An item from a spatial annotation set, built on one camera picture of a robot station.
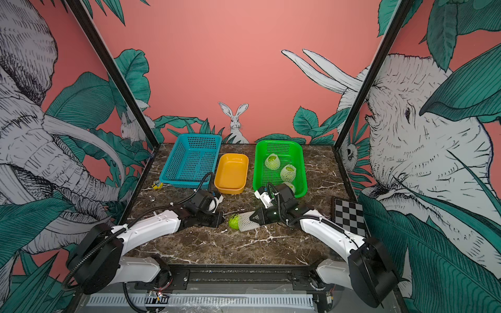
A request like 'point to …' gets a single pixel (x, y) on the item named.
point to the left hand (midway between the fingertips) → (226, 218)
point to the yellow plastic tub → (231, 173)
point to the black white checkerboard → (348, 215)
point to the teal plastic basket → (192, 161)
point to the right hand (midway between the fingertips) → (249, 216)
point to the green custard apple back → (233, 222)
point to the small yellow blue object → (155, 186)
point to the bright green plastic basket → (290, 152)
